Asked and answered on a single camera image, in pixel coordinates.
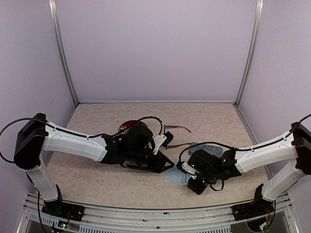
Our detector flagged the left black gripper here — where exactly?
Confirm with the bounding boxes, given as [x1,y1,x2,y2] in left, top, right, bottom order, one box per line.
[127,148,174,174]

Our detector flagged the brown frame sunglasses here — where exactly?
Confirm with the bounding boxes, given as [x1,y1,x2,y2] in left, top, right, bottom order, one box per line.
[163,124,192,150]

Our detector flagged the black hard glasses case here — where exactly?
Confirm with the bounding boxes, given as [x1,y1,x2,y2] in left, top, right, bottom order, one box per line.
[121,163,150,171]

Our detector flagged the grey green glasses case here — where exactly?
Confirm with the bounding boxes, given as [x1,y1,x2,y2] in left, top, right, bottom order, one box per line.
[188,142,223,158]

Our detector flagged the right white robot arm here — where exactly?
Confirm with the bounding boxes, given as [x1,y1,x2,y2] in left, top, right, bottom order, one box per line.
[182,122,311,216]

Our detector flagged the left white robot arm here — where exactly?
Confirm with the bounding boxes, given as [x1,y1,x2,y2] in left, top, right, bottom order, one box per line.
[14,113,174,216]

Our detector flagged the red floral round case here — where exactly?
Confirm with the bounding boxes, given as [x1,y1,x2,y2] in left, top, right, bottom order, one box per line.
[118,120,147,134]

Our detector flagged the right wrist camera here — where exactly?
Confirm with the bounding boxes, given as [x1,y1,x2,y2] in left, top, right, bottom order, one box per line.
[176,161,197,176]

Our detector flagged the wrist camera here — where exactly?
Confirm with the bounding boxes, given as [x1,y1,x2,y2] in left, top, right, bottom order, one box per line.
[152,132,173,154]
[176,161,197,176]

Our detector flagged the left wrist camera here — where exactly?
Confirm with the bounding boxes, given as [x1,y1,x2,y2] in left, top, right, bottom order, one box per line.
[152,132,173,154]

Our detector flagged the front aluminium rail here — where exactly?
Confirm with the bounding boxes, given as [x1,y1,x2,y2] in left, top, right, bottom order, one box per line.
[13,193,302,233]

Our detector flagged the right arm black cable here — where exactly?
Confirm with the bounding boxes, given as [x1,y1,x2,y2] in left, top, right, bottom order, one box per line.
[178,114,311,192]

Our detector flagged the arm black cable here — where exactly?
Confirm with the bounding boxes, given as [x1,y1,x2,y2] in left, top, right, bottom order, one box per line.
[0,116,164,163]
[178,114,311,192]

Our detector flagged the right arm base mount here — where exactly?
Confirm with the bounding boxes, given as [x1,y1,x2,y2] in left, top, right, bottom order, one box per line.
[232,184,275,221]

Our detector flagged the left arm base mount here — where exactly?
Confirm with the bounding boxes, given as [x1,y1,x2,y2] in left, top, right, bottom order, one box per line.
[42,185,85,222]

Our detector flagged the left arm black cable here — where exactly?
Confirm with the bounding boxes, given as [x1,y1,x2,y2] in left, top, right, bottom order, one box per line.
[0,116,164,163]

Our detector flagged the right aluminium frame post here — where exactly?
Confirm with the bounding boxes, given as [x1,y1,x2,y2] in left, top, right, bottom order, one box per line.
[234,0,264,108]

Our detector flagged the aluminium frame post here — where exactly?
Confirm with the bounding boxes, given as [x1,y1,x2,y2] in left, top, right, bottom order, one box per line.
[49,0,80,108]
[234,0,264,108]

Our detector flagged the left aluminium frame post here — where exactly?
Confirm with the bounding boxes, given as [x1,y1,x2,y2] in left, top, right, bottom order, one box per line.
[49,0,80,108]

